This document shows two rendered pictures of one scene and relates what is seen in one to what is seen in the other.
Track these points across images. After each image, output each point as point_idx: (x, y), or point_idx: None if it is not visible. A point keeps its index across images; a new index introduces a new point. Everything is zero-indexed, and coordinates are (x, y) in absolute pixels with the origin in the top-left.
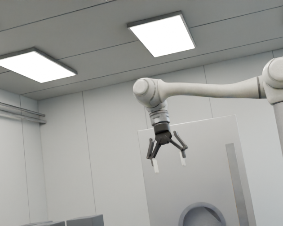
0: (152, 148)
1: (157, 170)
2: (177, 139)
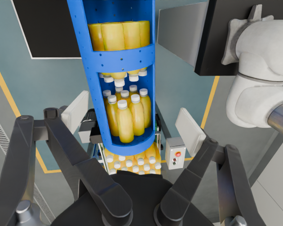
0: (31, 162)
1: (85, 104)
2: (219, 201)
